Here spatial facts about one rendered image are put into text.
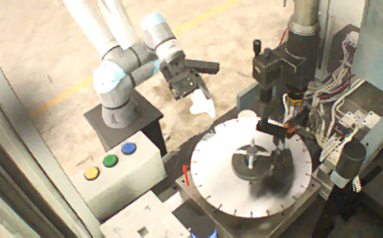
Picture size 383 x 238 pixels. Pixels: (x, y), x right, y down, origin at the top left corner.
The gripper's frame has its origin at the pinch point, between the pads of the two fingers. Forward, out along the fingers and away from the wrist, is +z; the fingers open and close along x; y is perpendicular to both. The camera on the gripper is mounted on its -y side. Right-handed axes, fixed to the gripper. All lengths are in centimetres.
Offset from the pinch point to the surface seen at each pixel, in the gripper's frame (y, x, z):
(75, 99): 30, -170, -77
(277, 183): -1.1, 11.6, 25.5
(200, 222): 24.9, 32.8, 19.6
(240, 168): 4.2, 7.4, 17.3
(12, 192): 42, 70, 5
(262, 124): -5.6, 12.1, 10.0
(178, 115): -26, -134, -23
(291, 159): -9.3, 9.5, 22.4
